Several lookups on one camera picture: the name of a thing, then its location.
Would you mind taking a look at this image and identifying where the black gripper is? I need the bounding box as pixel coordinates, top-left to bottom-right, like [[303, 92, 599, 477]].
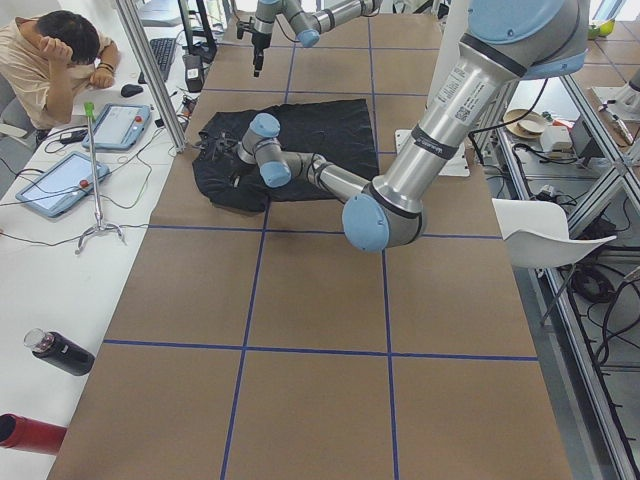
[[199, 130, 240, 160], [236, 17, 268, 77]]

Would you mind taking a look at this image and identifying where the black graphic t-shirt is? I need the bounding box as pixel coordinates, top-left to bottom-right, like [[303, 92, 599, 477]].
[[192, 99, 379, 212]]

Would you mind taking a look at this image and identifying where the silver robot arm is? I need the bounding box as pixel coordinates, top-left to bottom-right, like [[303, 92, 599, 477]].
[[192, 1, 589, 252], [236, 0, 382, 78]]

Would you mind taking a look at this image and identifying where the black box white label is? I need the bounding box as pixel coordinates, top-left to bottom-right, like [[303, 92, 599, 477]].
[[182, 54, 204, 93]]

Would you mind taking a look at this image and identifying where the far blue teach pendant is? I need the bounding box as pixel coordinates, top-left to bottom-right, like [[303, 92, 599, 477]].
[[84, 102, 151, 151]]

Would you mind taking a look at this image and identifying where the blue teach pendant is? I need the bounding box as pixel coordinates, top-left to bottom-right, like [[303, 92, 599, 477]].
[[84, 102, 151, 151], [15, 152, 93, 218]]

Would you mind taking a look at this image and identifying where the black keyboard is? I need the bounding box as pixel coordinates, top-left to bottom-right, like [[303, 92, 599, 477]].
[[149, 37, 177, 82]]

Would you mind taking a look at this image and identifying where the black computer mouse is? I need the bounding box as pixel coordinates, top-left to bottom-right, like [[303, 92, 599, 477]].
[[120, 84, 143, 98]]

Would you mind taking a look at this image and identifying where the silver tripod stand green top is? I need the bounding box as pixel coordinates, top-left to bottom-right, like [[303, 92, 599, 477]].
[[75, 102, 125, 255]]

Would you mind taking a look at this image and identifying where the near blue teach pendant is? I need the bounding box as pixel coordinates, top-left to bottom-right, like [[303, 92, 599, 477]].
[[15, 152, 93, 218]]

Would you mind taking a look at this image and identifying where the seated person beige shirt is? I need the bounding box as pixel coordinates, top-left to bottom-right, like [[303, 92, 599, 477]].
[[1, 10, 120, 130]]

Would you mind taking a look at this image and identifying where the brown paper table cover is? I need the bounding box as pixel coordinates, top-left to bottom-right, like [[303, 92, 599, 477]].
[[47, 10, 576, 480]]

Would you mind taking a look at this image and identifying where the black water bottle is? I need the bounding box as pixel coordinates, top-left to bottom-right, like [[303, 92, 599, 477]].
[[23, 328, 95, 376]]

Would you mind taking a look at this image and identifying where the wooden bowl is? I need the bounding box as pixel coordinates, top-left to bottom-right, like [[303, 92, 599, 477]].
[[503, 109, 548, 139]]

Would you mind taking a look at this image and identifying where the white power adapter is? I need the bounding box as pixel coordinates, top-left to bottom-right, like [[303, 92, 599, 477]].
[[539, 125, 573, 153]]

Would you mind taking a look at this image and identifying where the white plastic chair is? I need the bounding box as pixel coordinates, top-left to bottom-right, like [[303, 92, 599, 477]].
[[492, 198, 617, 269]]

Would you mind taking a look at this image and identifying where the red water bottle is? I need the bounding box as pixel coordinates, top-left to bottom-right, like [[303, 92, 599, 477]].
[[1, 413, 67, 455]]

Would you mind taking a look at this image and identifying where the aluminium frame post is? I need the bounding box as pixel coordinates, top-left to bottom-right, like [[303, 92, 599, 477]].
[[115, 0, 187, 153]]

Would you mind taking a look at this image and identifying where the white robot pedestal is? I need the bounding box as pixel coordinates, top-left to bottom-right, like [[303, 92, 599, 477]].
[[425, 1, 470, 176]]

